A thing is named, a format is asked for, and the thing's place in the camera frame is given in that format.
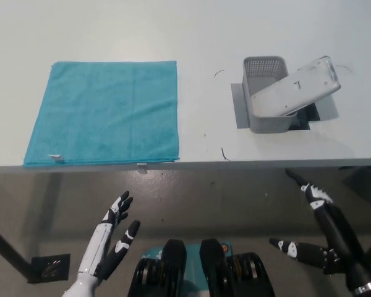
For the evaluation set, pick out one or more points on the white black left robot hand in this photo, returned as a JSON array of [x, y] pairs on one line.
[[96, 247]]

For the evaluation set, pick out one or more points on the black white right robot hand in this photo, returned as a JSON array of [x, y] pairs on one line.
[[337, 235]]

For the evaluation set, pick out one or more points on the white grey calculator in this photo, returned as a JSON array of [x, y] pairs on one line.
[[290, 89]]

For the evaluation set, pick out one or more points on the black teal robot torso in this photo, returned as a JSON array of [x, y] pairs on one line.
[[173, 266]]

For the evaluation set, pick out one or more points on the small grey table-edge tape tab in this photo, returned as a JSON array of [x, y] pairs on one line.
[[141, 167]]

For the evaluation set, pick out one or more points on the white cloth label tag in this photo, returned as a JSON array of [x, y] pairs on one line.
[[56, 157]]

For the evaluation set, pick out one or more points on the teal microfibre cloth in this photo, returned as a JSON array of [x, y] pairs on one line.
[[105, 114]]

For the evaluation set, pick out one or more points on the small grey perforated plastic basket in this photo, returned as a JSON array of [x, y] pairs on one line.
[[259, 66]]

